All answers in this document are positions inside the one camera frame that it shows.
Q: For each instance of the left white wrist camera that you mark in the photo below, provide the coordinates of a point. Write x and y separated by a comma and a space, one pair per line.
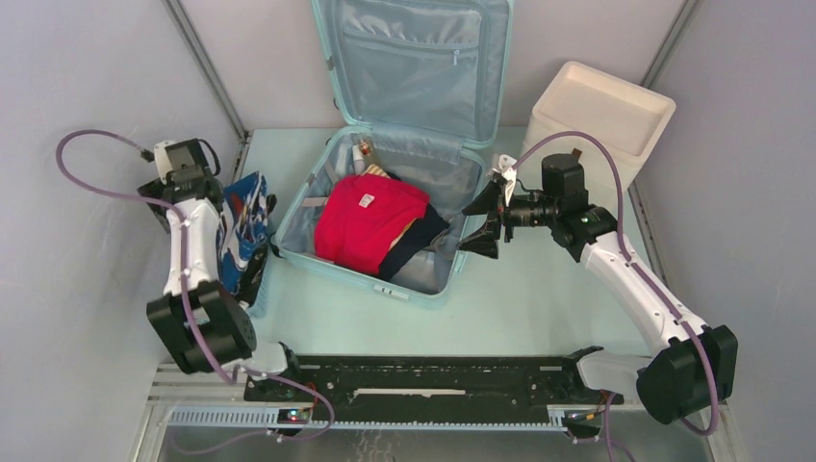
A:
162, 159

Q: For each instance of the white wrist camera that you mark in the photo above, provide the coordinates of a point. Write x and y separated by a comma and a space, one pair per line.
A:
162, 159
505, 166

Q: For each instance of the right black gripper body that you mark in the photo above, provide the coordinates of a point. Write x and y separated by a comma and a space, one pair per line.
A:
532, 211

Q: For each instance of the aluminium frame rail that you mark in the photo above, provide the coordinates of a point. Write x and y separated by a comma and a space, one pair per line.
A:
316, 394

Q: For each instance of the red folded garment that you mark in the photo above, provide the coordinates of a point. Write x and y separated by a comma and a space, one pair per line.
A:
364, 217

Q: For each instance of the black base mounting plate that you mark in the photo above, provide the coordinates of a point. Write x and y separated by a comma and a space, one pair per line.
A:
464, 390

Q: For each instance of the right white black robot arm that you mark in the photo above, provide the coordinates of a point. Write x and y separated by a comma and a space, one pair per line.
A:
691, 365

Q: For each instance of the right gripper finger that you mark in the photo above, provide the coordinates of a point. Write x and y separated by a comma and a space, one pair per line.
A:
482, 242
487, 201

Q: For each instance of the dark navy garment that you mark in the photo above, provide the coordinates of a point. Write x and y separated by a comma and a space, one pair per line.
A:
420, 234

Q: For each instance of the cream plastic drawer cabinet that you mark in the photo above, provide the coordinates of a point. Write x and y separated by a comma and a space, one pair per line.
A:
626, 119

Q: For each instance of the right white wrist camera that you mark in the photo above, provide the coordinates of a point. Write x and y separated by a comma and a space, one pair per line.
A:
505, 166

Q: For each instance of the blue white red garment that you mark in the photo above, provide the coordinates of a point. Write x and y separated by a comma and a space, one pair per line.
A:
245, 223

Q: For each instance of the light blue ribbed suitcase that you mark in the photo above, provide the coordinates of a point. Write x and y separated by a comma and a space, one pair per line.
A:
422, 82

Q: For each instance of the black white patterned garment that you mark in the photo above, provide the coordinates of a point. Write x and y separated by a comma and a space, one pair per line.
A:
256, 236

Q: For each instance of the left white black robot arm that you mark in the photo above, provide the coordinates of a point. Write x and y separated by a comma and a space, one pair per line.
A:
219, 248

